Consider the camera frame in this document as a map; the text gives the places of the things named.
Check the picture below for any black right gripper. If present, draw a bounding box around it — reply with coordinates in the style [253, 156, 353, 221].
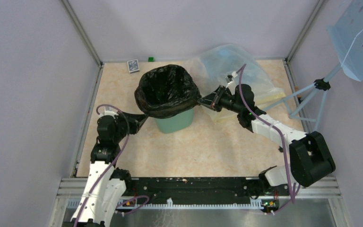
[197, 86, 242, 114]

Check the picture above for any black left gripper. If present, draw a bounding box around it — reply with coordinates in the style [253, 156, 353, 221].
[112, 110, 148, 143]

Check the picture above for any green plastic trash bin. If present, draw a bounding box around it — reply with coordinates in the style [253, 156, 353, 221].
[154, 109, 194, 134]

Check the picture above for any clear plastic bag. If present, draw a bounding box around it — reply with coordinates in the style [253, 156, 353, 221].
[182, 44, 285, 106]

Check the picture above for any black trash bag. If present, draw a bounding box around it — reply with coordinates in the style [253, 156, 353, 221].
[134, 64, 202, 119]

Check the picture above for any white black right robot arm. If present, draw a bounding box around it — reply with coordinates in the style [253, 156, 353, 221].
[198, 84, 336, 195]

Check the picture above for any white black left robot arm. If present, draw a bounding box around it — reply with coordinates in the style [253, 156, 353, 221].
[62, 110, 148, 227]

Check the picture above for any blue playing card deck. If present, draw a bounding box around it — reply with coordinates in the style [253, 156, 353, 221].
[127, 59, 140, 73]

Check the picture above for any light blue tripod stand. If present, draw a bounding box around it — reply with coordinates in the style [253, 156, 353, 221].
[264, 63, 342, 131]

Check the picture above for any perforated light blue panel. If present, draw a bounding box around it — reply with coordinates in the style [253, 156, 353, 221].
[327, 0, 363, 81]

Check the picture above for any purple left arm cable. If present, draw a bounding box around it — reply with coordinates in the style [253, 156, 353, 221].
[73, 104, 150, 227]

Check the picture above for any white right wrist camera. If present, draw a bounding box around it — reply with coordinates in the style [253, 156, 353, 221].
[225, 71, 238, 88]

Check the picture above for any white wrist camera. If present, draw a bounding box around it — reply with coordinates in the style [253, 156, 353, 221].
[99, 106, 118, 117]
[225, 71, 238, 88]

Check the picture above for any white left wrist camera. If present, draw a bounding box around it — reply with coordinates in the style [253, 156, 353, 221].
[99, 106, 118, 117]

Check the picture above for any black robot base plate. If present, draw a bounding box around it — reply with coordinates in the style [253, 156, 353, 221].
[123, 177, 289, 205]

